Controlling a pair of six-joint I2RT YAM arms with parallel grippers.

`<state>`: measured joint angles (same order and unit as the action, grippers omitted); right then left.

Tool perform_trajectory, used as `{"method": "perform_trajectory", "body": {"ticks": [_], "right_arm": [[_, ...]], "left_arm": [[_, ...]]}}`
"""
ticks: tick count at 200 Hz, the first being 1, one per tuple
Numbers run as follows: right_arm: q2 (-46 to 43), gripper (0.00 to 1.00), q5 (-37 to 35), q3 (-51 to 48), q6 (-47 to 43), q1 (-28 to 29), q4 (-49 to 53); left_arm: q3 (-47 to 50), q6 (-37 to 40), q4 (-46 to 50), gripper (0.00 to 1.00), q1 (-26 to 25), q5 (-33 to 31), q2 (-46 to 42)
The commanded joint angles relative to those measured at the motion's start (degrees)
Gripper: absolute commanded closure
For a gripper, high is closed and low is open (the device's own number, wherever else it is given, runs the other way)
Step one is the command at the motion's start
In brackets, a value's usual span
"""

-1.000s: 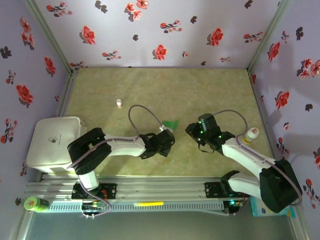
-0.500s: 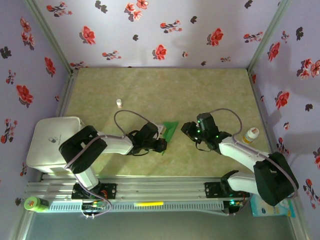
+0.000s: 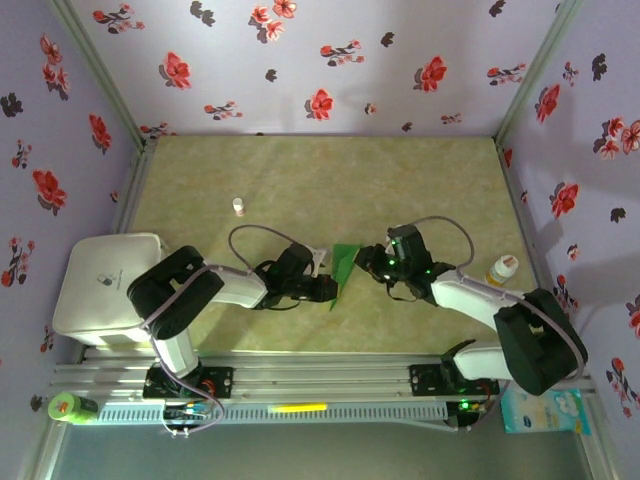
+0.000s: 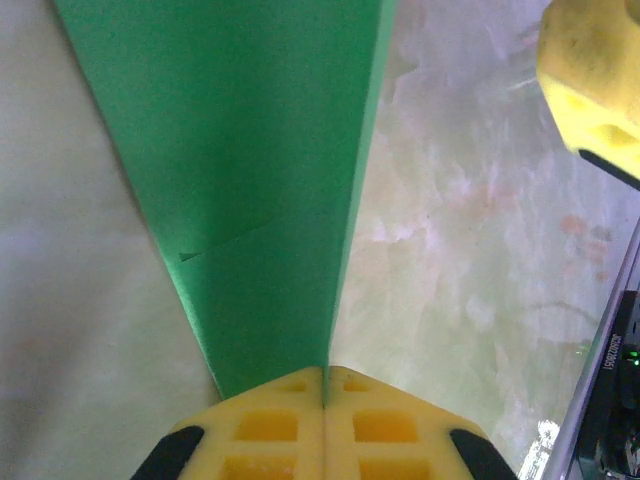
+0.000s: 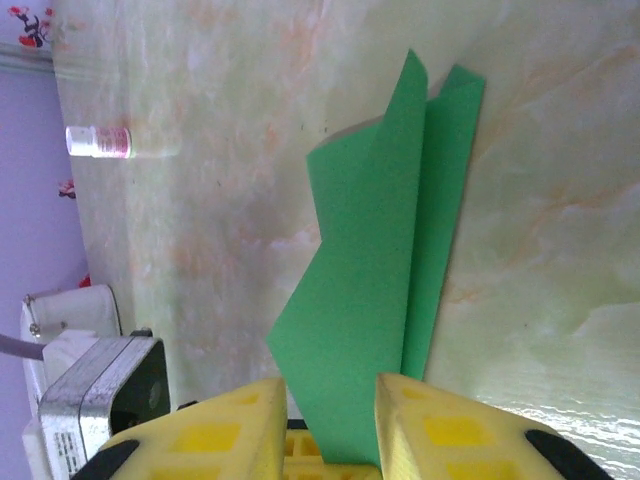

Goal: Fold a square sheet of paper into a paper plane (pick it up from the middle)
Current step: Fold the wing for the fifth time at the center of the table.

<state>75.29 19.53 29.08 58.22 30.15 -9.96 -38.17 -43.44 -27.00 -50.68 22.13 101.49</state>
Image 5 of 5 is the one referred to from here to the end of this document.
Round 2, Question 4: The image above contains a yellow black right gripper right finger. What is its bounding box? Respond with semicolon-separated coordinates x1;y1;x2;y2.
373;372;617;480

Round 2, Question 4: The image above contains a white plastic storage box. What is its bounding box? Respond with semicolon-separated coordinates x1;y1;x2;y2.
19;283;124;480

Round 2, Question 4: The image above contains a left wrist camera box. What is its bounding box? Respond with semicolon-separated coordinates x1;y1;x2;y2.
38;327;172;480

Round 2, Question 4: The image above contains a grey left arm cable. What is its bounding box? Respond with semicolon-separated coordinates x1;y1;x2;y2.
0;333;47;362

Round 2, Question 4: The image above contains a small white bottle pink label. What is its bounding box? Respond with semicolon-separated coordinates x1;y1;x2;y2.
64;124;134;160

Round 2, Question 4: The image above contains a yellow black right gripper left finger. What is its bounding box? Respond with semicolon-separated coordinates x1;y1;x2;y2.
74;377;290;480

